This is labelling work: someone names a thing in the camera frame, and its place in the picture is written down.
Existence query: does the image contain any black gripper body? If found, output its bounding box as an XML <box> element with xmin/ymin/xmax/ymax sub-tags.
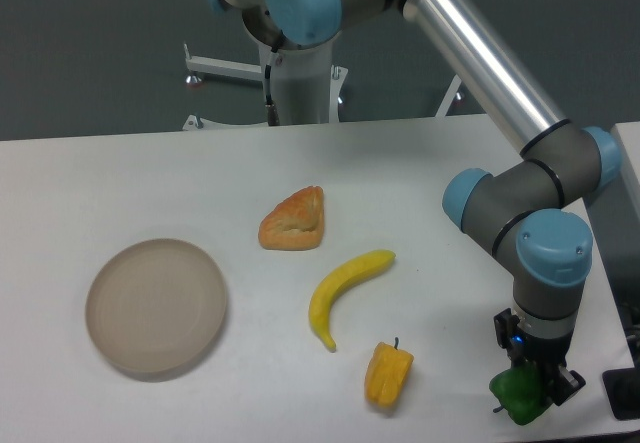
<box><xmin>493</xmin><ymin>307</ymin><xmax>575</xmax><ymax>367</ymax></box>

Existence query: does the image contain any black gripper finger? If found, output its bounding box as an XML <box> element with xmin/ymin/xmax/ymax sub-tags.
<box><xmin>542</xmin><ymin>364</ymin><xmax>586</xmax><ymax>406</ymax></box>
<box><xmin>503</xmin><ymin>336</ymin><xmax>525</xmax><ymax>367</ymax></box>

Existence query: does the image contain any green toy pepper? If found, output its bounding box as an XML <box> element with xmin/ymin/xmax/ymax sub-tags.
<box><xmin>489</xmin><ymin>363</ymin><xmax>550</xmax><ymax>426</ymax></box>

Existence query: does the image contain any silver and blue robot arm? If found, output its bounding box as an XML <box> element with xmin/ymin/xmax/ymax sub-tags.
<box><xmin>207</xmin><ymin>0</ymin><xmax>621</xmax><ymax>405</ymax></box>

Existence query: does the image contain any yellow toy pepper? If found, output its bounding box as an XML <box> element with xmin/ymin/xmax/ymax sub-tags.
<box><xmin>364</xmin><ymin>337</ymin><xmax>414</xmax><ymax>409</ymax></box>

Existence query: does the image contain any black device at right edge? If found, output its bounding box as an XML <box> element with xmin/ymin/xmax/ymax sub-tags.
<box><xmin>602</xmin><ymin>368</ymin><xmax>639</xmax><ymax>421</ymax></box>

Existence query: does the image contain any yellow toy banana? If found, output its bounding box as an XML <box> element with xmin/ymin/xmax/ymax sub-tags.
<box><xmin>308</xmin><ymin>249</ymin><xmax>396</xmax><ymax>352</ymax></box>

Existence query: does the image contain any toy croissant pastry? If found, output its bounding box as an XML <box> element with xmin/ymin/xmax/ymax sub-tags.
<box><xmin>258</xmin><ymin>186</ymin><xmax>325</xmax><ymax>251</ymax></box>

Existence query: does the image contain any beige round plate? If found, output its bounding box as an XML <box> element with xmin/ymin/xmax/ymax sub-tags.
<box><xmin>85</xmin><ymin>239</ymin><xmax>228</xmax><ymax>381</ymax></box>

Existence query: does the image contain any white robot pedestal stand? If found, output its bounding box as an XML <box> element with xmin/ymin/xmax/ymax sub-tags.
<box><xmin>184</xmin><ymin>10</ymin><xmax>470</xmax><ymax>130</ymax></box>

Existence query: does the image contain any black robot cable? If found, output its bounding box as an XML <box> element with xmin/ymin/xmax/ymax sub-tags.
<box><xmin>263</xmin><ymin>30</ymin><xmax>287</xmax><ymax>127</ymax></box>

